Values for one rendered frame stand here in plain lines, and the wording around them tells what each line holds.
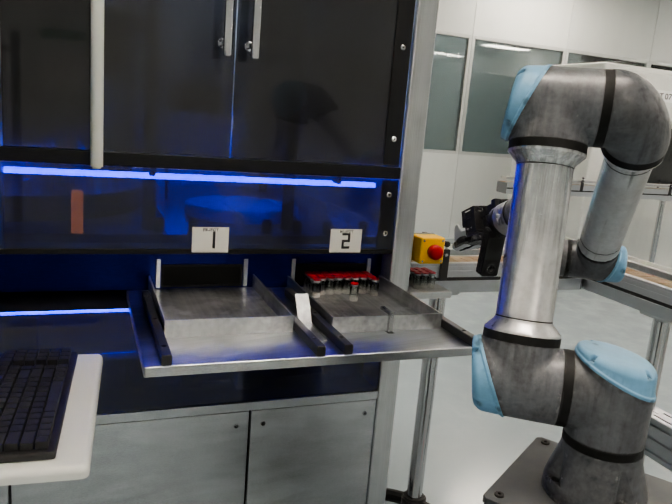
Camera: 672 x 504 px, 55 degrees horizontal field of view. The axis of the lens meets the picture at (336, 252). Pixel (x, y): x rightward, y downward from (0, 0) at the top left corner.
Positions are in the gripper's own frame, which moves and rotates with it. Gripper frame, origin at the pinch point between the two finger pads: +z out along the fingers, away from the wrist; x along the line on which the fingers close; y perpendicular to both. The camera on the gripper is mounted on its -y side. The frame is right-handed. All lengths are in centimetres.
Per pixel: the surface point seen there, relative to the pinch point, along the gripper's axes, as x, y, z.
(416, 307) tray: 11.9, -14.1, 1.8
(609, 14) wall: -456, 363, 355
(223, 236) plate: 56, 4, 11
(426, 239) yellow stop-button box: 2.2, 5.2, 10.9
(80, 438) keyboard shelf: 86, -37, -23
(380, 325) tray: 26.5, -19.2, -8.2
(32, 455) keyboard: 92, -39, -28
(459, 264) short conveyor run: -16.4, 1.8, 25.4
